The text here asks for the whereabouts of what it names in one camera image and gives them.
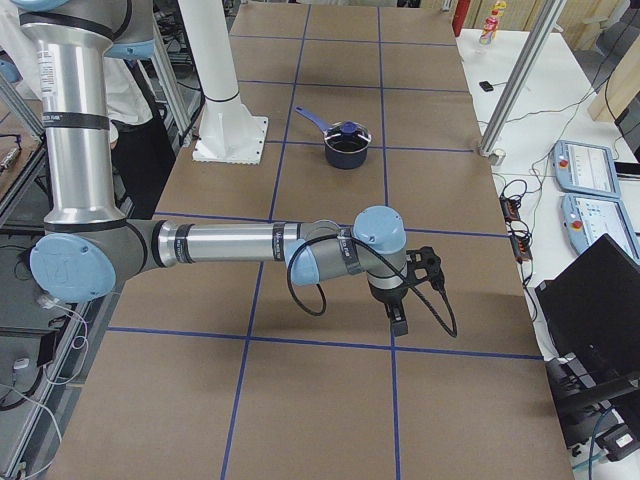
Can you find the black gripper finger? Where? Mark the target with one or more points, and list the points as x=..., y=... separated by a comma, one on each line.
x=397, y=318

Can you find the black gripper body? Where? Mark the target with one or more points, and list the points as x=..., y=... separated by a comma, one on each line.
x=386, y=298

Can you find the glass pot lid blue knob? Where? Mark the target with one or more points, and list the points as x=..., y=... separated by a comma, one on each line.
x=347, y=130

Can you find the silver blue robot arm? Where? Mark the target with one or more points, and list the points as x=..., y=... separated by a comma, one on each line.
x=90, y=246

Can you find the orange black power strip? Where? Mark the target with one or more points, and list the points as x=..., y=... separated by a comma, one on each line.
x=519, y=232

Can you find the dark blue saucepan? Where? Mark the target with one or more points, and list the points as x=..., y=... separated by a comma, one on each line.
x=341, y=154

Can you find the black laptop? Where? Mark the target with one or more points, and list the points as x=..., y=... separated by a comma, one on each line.
x=594, y=303

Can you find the lower teach pendant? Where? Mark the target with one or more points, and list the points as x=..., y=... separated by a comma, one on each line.
x=587, y=218

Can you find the teach pendant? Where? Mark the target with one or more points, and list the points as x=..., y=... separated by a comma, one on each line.
x=585, y=168
x=587, y=218

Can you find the small black device on table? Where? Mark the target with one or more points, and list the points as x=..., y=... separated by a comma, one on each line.
x=486, y=86

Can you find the upper teach pendant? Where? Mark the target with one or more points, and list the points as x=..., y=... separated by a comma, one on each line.
x=585, y=168

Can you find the drink bottle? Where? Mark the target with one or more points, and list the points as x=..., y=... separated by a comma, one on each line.
x=491, y=23

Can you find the person in white shirt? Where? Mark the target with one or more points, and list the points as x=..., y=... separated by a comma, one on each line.
x=141, y=151

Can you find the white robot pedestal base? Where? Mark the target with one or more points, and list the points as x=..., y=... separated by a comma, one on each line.
x=228, y=132

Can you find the aluminium frame post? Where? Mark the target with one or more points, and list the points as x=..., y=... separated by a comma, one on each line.
x=524, y=64

